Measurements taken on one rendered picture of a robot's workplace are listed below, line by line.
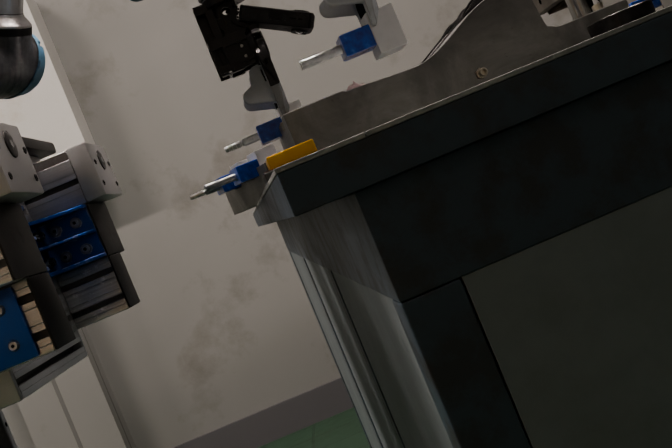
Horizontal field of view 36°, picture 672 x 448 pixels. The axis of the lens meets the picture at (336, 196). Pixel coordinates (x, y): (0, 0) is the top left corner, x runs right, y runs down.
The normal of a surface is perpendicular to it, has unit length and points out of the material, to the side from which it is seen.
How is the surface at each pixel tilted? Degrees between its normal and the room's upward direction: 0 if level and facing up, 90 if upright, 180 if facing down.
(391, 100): 90
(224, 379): 90
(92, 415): 90
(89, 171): 90
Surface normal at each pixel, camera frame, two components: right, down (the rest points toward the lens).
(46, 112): 0.01, 0.00
